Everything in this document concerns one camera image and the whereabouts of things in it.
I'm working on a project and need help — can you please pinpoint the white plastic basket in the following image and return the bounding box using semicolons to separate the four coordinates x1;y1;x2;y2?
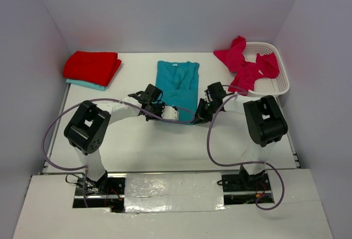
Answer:
243;42;290;97

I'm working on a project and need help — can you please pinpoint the aluminium rail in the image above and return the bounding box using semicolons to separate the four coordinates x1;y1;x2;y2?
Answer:
108;169;240;176

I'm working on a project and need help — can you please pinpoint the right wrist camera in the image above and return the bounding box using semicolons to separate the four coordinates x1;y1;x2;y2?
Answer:
206;82;227;100

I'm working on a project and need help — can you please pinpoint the teal blue t shirt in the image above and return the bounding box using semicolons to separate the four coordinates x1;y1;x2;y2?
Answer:
156;61;200;122

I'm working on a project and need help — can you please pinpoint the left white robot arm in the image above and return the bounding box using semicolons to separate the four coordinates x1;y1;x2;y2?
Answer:
64;97;166;194

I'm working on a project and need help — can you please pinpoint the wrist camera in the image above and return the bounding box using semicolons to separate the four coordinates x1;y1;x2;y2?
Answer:
206;82;227;100
144;84;163;102

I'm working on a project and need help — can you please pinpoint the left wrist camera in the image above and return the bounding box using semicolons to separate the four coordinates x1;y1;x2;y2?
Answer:
144;84;163;102

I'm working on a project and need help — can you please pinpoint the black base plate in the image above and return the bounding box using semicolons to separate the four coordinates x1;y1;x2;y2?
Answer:
75;177;126;196
217;173;271;192

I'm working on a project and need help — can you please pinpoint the magenta pink t shirt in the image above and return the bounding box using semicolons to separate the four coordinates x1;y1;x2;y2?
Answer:
213;36;280;95

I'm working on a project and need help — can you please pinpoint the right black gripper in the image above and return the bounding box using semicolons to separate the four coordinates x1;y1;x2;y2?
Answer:
191;98;221;124

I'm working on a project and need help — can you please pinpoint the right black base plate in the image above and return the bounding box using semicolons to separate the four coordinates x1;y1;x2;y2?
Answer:
217;173;271;192

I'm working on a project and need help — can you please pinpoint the red t shirt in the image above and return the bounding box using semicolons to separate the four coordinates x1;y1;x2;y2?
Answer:
63;51;122;87

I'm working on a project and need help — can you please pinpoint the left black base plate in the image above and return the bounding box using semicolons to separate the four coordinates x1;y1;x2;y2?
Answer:
75;177;126;196

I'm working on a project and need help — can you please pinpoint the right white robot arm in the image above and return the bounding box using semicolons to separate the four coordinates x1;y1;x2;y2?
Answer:
192;93;288;190

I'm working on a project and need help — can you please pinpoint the mint green t shirt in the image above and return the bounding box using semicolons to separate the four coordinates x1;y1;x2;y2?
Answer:
66;79;106;91

